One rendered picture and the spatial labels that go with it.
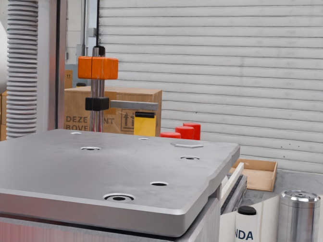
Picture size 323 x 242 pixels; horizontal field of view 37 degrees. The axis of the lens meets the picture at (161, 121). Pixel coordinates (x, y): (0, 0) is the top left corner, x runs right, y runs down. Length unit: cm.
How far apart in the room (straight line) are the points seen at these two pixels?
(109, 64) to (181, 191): 50
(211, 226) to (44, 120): 48
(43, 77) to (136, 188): 49
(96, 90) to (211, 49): 443
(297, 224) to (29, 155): 32
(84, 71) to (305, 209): 33
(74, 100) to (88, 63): 64
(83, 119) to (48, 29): 67
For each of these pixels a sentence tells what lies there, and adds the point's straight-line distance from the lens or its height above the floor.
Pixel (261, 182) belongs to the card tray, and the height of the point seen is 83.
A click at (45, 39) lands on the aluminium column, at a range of 63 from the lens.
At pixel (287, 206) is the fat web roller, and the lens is 48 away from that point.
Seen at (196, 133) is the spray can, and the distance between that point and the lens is 88.
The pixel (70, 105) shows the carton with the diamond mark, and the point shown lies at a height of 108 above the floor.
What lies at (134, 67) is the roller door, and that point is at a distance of 539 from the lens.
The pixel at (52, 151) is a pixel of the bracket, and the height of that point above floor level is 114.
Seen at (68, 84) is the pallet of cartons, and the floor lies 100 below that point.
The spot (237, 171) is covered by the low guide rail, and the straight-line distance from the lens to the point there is 133.
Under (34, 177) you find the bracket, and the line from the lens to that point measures 17.
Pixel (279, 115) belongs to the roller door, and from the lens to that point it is 489.
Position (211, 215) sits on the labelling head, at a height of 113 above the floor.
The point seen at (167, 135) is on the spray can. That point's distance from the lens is 73.
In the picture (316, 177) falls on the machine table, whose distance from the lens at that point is 178.
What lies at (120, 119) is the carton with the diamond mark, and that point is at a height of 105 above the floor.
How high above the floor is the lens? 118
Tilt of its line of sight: 6 degrees down
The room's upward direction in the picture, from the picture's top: 2 degrees clockwise
